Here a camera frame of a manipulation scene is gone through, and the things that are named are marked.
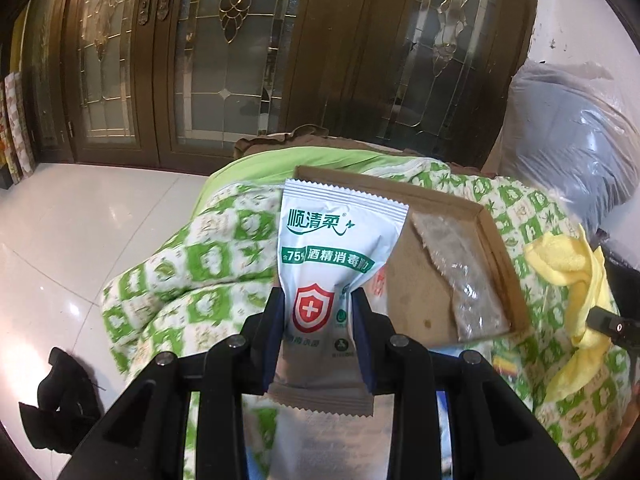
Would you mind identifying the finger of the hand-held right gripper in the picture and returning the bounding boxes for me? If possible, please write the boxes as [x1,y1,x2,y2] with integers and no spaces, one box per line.
[586,306,640,350]

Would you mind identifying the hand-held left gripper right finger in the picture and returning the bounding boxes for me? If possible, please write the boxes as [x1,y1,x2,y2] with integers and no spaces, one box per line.
[351,289,585,480]

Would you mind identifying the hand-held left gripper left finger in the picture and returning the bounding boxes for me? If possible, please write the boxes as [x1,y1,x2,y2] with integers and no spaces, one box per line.
[55,287,286,480]

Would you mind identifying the yellow towel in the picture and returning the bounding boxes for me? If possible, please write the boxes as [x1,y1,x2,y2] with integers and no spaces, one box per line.
[524,224,621,403]

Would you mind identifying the shallow cardboard box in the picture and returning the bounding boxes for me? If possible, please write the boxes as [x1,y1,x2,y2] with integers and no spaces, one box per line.
[291,165,531,348]

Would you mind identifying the white wet wipes packet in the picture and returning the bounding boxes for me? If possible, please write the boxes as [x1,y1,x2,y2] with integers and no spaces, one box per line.
[267,178,410,417]

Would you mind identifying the green and white printed blanket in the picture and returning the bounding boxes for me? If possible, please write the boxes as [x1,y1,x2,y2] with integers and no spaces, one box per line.
[101,147,632,480]

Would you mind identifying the clear bag of brown cloth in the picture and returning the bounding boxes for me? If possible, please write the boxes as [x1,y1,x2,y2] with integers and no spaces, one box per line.
[411,211,512,343]

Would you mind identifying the large clear plastic bag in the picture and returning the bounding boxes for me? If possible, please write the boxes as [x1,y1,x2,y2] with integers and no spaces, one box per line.
[492,62,640,241]

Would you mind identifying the brown cushion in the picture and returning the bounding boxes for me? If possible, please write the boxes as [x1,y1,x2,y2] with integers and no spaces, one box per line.
[234,129,396,162]

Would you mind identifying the black shoe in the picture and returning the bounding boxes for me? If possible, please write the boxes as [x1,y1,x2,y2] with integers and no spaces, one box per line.
[19,346,107,452]

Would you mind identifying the wooden glass-door cabinet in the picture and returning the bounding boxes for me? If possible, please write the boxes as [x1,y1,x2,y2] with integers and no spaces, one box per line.
[155,0,306,171]

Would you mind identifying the wooden glass-panel doors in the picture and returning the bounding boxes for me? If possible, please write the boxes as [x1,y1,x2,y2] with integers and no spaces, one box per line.
[300,0,542,173]

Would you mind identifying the wooden glass door leaf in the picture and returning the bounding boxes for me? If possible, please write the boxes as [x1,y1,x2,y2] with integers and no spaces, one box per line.
[62,0,168,166]

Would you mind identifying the stack of patterned boxes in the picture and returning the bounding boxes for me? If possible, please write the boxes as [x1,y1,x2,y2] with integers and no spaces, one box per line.
[1,71,37,184]

